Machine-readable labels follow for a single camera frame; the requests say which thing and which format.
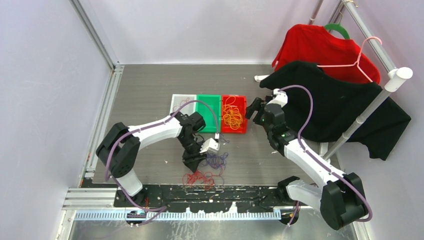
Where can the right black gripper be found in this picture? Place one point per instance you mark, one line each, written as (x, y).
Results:
(258, 105)

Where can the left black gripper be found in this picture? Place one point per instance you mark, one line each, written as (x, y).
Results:
(192, 160)

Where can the red plastic bin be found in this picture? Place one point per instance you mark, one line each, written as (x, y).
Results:
(233, 110)

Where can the green plastic bin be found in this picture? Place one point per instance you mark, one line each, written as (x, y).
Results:
(215, 103)

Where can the white plastic bin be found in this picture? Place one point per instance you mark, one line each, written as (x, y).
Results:
(177, 100)

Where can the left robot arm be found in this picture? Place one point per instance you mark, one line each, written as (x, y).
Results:
(119, 148)

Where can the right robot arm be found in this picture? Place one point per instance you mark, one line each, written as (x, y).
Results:
(337, 196)

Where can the black shirt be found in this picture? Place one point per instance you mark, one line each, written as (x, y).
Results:
(334, 105)

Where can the red shirt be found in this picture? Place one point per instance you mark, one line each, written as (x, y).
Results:
(313, 43)

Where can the pink hanger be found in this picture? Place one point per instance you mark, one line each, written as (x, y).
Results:
(358, 59)

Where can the green hanger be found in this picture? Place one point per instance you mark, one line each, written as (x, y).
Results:
(339, 29)

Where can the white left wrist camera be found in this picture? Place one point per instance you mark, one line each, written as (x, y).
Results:
(211, 145)

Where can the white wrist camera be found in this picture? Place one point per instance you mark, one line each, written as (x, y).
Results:
(279, 97)
(211, 145)

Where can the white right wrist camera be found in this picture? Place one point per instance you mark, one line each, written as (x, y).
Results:
(279, 97)

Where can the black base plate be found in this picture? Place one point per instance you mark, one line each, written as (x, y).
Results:
(217, 199)

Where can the aluminium frame rail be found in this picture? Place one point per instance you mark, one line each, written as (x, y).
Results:
(90, 21)

